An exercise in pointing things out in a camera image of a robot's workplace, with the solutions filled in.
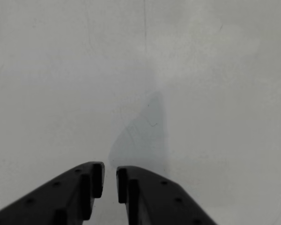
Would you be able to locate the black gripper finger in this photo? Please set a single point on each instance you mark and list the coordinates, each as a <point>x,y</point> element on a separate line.
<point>61,199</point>
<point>159,204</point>

